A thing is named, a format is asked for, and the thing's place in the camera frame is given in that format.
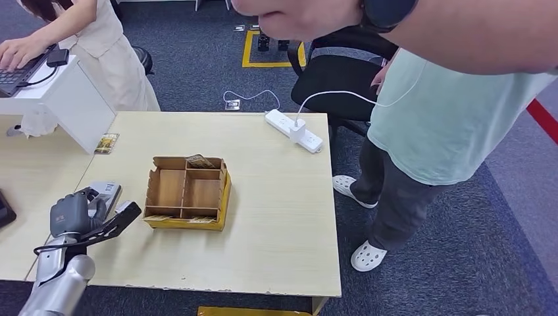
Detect red floor tape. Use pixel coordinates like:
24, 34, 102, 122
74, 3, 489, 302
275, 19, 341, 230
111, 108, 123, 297
526, 98, 558, 145

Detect black office chair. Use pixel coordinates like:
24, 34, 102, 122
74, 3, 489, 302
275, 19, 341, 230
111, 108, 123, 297
286, 26, 399, 138

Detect white desk riser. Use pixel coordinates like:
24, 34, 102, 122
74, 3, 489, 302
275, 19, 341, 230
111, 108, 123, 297
0, 54, 116, 155

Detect yellow picture card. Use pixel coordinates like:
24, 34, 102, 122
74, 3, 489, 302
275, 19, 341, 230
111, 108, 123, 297
93, 133, 120, 155

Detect white charger cable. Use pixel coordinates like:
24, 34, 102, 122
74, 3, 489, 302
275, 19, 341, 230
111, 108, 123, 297
295, 65, 426, 127

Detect dark laptop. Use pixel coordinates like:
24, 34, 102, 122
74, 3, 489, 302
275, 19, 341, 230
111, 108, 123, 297
0, 43, 57, 97

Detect yellow box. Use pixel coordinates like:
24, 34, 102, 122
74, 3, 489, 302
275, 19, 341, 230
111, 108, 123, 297
197, 305, 314, 316

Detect patterned room key card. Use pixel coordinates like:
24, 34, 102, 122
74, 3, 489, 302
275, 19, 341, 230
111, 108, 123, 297
185, 153, 216, 170

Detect white perforated clog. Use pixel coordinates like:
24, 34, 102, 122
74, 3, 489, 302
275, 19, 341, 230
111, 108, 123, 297
332, 174, 378, 209
350, 240, 388, 273

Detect grey card reader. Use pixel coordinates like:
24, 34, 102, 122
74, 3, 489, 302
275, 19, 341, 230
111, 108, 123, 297
74, 182, 123, 219

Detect person's hand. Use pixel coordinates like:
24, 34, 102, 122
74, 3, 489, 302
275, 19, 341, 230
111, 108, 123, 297
231, 0, 365, 43
371, 47, 399, 95
0, 36, 47, 72

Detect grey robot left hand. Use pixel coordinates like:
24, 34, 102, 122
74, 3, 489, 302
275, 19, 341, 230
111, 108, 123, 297
50, 188, 108, 238

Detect yellow floor tape square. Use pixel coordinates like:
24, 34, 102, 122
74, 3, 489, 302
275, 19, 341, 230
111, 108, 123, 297
241, 29, 307, 68

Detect black robot legs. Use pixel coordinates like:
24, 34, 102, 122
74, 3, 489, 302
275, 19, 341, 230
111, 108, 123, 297
257, 32, 291, 52

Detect black flat device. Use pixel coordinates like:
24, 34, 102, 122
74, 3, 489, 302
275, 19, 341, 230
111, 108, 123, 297
0, 190, 17, 230

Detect wooden compartment box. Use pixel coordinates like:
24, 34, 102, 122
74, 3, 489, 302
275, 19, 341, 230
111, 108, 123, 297
141, 155, 232, 232

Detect black wristwatch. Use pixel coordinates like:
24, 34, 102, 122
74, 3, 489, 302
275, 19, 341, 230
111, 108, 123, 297
359, 0, 419, 35

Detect black adapter cable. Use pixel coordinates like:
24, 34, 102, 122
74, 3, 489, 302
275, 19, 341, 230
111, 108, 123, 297
17, 66, 57, 87

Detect person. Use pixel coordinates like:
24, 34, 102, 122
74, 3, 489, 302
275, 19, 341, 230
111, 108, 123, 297
0, 0, 161, 138
231, 0, 558, 273

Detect white floor cable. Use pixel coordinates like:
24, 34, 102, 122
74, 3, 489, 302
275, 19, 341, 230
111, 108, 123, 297
223, 89, 281, 111

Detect black power adapter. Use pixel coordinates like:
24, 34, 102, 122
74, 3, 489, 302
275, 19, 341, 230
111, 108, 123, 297
46, 48, 70, 68

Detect white charger plug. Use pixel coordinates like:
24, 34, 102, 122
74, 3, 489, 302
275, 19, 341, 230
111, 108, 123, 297
289, 117, 307, 145

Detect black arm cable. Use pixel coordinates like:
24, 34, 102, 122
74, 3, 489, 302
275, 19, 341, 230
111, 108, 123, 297
34, 242, 88, 284

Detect white power strip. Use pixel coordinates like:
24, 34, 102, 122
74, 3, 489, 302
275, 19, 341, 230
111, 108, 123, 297
265, 109, 324, 154

